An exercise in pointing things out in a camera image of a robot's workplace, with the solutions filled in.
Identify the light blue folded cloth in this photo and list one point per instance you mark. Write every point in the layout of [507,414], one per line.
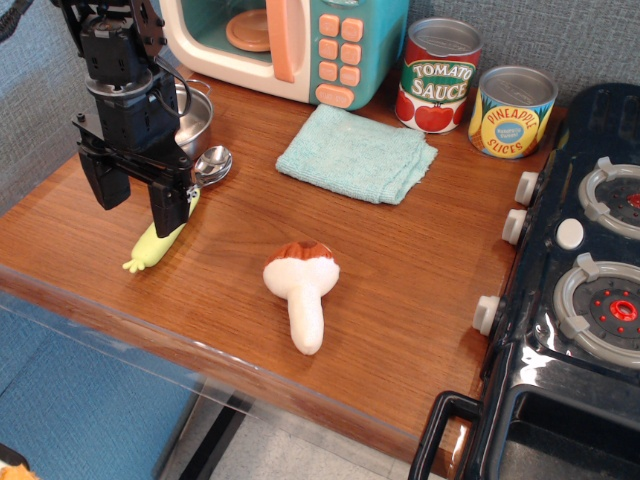
[357,157]

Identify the orange plush object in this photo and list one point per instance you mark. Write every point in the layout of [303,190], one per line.
[17,472]

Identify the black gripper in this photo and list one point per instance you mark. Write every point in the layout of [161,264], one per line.
[132,136]

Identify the plush white brown mushroom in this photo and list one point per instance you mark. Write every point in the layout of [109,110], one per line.
[302,273]

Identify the tomato sauce can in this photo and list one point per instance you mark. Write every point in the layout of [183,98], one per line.
[440,63]

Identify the toy teal cream microwave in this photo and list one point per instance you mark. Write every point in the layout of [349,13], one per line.
[317,52]

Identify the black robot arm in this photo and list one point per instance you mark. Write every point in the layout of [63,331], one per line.
[120,41]

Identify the black toy stove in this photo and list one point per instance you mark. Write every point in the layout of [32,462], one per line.
[561,375]

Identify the small stainless steel pot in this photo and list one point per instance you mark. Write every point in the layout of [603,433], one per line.
[194,130]

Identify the pineapple slices can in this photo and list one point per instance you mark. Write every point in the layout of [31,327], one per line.
[512,108]

